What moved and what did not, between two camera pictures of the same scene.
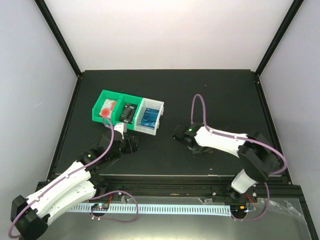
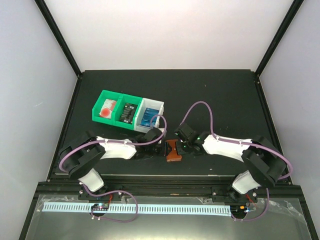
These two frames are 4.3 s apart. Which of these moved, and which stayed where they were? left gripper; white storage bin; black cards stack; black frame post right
Moved: left gripper
Stayed: black cards stack; white storage bin; black frame post right
